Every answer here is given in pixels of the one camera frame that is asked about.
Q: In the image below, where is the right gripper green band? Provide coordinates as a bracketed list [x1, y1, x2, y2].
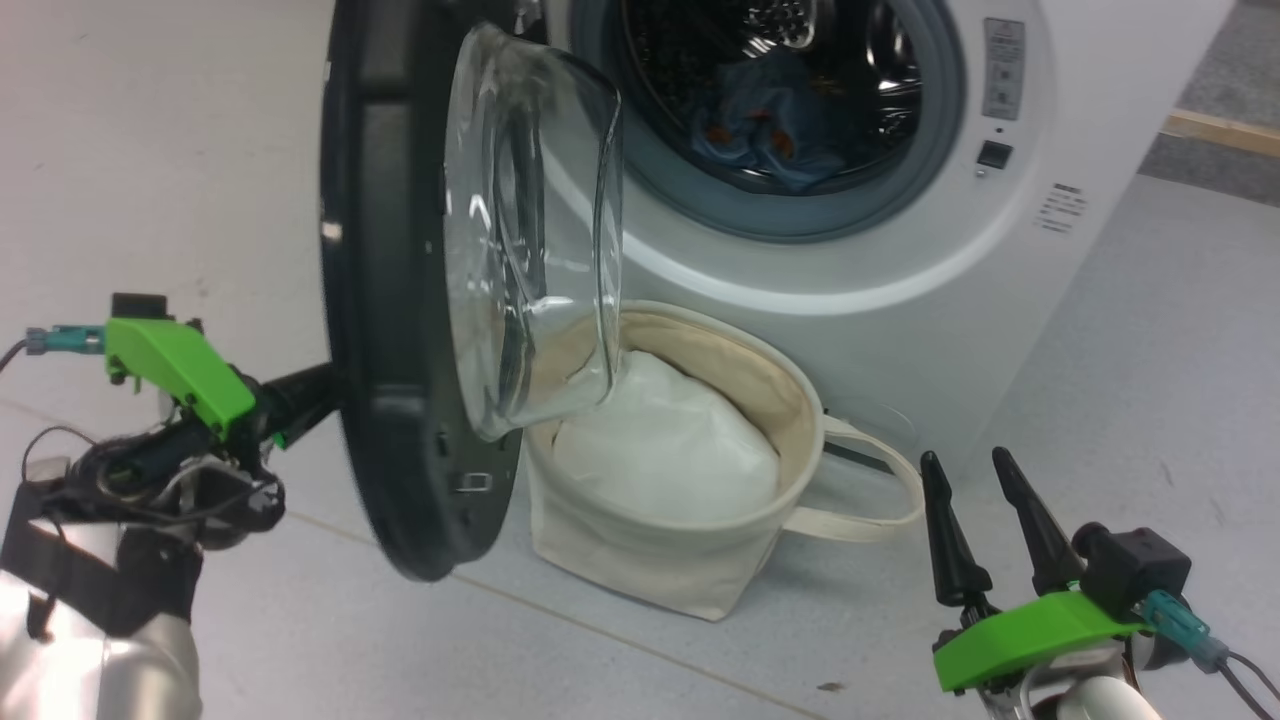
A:
[920, 447, 1146, 717]

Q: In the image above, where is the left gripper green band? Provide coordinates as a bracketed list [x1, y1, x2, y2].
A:
[70, 318, 343, 546]

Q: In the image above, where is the black round glass washer door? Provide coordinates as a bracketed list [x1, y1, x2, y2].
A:
[318, 0, 626, 583]

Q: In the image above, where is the blue bear-print garment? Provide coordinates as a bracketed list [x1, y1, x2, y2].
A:
[688, 50, 851, 193]

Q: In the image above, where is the white front-load washing machine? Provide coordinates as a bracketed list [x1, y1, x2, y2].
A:
[520, 0, 1236, 476]

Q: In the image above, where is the white cloth basket liner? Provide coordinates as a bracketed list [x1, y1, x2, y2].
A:
[550, 350, 781, 528]

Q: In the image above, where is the cream canvas laundry basket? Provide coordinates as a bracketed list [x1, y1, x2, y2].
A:
[522, 300, 926, 623]

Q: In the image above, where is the grey rubber door gasket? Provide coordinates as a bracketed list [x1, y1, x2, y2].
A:
[570, 0, 969, 244]

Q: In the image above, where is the wooden baseboard strip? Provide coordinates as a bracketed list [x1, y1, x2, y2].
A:
[1160, 108, 1280, 159]

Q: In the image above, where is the grey instruction label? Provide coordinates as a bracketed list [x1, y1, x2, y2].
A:
[982, 18, 1027, 121]

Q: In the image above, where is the steel perforated washer drum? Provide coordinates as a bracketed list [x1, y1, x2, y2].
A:
[622, 0, 926, 196]

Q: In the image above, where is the teal cable connector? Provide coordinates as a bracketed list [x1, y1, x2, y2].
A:
[1140, 590, 1231, 673]
[25, 325, 107, 357]

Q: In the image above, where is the thin black cable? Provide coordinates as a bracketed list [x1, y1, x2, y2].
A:
[20, 425, 101, 483]
[1215, 650, 1280, 720]

